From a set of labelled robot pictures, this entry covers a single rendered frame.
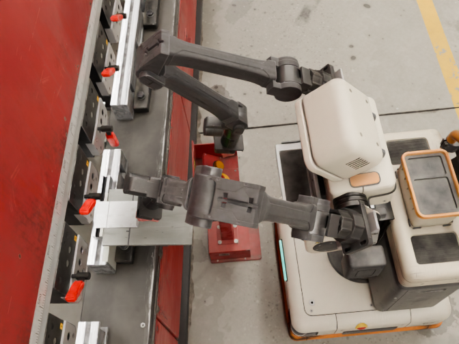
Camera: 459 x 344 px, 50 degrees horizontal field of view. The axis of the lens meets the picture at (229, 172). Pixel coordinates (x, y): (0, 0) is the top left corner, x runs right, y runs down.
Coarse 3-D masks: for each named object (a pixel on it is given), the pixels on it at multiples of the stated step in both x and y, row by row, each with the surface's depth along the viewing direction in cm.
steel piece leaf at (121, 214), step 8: (112, 208) 148; (120, 208) 148; (128, 208) 148; (136, 208) 148; (112, 216) 147; (120, 216) 147; (128, 216) 146; (112, 224) 146; (120, 224) 145; (128, 224) 145; (136, 224) 143
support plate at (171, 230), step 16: (112, 192) 151; (176, 208) 147; (144, 224) 145; (160, 224) 145; (176, 224) 145; (112, 240) 143; (144, 240) 143; (160, 240) 143; (176, 240) 142; (192, 240) 143
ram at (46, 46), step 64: (0, 0) 84; (64, 0) 112; (0, 64) 83; (64, 64) 112; (0, 128) 83; (64, 128) 111; (0, 192) 83; (64, 192) 110; (0, 256) 82; (0, 320) 82
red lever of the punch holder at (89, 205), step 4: (96, 192) 122; (84, 196) 121; (88, 196) 121; (92, 196) 121; (96, 196) 121; (100, 196) 122; (88, 200) 118; (92, 200) 118; (84, 204) 116; (88, 204) 116; (92, 204) 117; (84, 208) 114; (88, 208) 114; (92, 208) 117; (80, 212) 114; (84, 212) 114; (88, 212) 114
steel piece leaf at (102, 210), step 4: (100, 204) 149; (104, 204) 149; (108, 204) 149; (100, 208) 148; (104, 208) 148; (108, 208) 148; (100, 212) 148; (104, 212) 148; (96, 216) 147; (100, 216) 147; (104, 216) 147; (96, 220) 146; (100, 220) 146; (104, 220) 146; (96, 224) 146; (100, 224) 146; (104, 224) 146
